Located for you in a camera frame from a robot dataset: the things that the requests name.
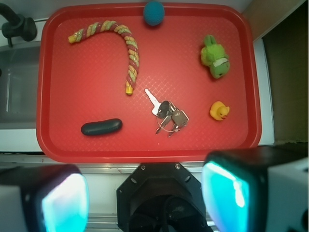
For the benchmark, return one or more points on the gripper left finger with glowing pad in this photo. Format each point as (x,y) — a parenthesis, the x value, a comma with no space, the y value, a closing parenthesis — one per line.
(52,198)

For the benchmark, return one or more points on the silver key bunch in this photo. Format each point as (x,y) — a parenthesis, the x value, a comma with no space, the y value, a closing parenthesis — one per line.
(169,118)

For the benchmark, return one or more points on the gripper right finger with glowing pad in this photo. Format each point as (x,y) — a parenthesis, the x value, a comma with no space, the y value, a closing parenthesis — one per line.
(262,189)

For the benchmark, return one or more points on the grey sink basin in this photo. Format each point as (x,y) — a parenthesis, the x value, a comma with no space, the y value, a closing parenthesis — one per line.
(18,85)

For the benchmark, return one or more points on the dark green toy pickle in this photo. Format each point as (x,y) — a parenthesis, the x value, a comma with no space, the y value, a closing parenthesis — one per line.
(101,127)

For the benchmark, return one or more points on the blue yarn ball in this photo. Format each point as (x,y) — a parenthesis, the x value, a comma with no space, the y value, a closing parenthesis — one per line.
(153,13)

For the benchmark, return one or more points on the green plush toy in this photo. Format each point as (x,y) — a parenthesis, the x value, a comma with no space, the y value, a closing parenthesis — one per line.
(213,56)

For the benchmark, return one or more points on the red plastic tray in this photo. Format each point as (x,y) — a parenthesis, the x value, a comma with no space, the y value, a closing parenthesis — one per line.
(97,60)

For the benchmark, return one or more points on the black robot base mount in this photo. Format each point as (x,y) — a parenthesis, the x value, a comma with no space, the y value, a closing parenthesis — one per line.
(161,197)

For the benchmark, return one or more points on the brown cardboard box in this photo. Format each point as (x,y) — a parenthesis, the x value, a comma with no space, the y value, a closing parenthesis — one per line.
(280,31)

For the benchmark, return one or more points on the yellow rubber duck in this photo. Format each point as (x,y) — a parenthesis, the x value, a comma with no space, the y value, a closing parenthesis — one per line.
(219,111)

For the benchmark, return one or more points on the dark grey faucet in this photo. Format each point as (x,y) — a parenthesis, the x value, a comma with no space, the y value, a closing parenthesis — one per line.
(17,25)

